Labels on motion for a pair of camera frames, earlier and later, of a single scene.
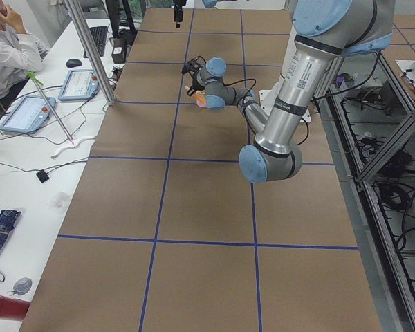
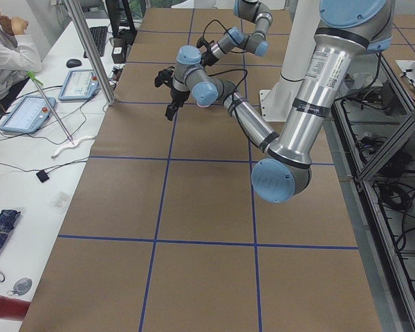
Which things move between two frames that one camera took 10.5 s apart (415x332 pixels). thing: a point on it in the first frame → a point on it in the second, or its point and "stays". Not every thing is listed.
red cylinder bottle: x=4 y=307 stays
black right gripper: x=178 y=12 → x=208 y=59
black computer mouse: x=72 y=63 stays
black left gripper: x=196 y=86 → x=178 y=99
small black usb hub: x=42 y=176 stays
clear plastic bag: x=58 y=203 stays
